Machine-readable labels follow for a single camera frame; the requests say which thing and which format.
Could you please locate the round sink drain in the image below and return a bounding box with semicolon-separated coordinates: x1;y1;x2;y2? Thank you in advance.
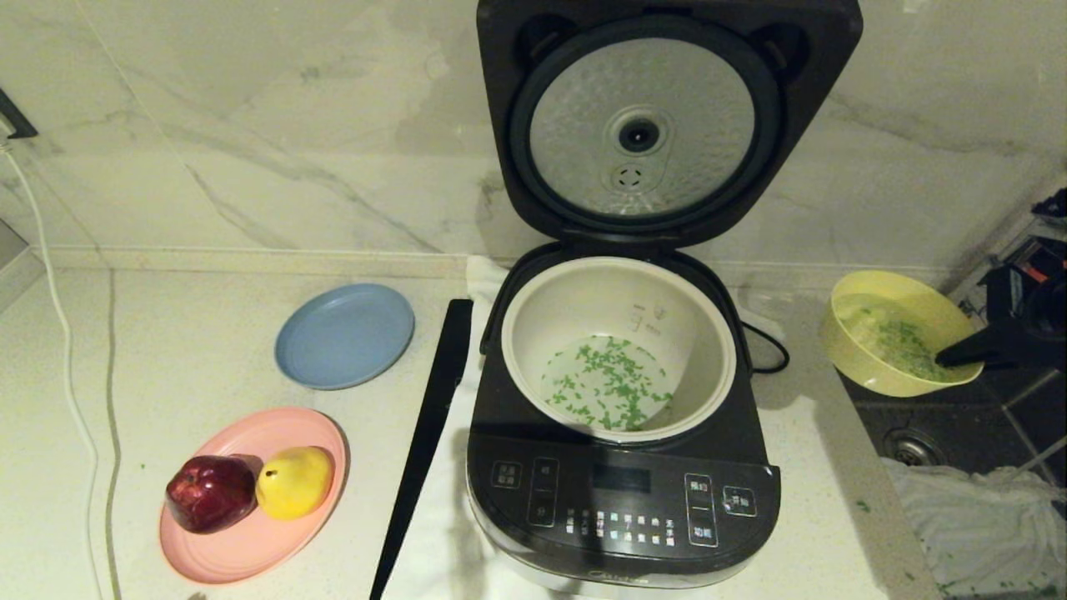
880;427;948;468

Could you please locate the black rice cooker lid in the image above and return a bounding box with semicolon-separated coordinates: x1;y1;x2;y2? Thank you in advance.
474;0;864;249

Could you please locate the yellow pear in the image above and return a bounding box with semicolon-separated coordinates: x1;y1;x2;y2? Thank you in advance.
254;446;337;523

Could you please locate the stainless steel sink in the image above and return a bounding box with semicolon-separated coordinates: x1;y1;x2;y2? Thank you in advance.
836;358;1067;600

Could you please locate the white cloth in sink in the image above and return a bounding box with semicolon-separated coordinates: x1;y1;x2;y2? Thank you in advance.
882;457;1067;598

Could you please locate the dark red apple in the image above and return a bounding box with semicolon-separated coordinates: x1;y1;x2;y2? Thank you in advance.
164;454;258;536

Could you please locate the blue round plate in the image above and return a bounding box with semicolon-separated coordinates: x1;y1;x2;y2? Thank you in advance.
274;283;417;393

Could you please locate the black flat panel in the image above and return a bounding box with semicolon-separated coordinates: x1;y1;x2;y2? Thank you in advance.
368;299;475;600

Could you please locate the black wall fixture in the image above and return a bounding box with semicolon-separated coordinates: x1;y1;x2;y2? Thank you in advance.
0;87;40;142

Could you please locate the black power cord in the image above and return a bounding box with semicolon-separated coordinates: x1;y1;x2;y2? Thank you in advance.
737;320;791;377

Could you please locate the white cable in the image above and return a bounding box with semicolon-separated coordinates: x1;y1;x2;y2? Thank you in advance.
0;140;111;600

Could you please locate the black rice cooker body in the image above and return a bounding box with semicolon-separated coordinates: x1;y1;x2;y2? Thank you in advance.
464;241;784;589

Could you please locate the yellow bowl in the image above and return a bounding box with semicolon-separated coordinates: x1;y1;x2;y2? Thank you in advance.
821;269;987;399

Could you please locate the pink round plate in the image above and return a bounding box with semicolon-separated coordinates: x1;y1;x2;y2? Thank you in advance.
158;407;350;587

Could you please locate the white inner pot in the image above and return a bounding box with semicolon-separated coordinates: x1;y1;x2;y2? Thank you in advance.
500;256;739;446

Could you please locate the white towel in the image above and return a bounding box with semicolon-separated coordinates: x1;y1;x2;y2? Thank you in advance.
379;255;584;600

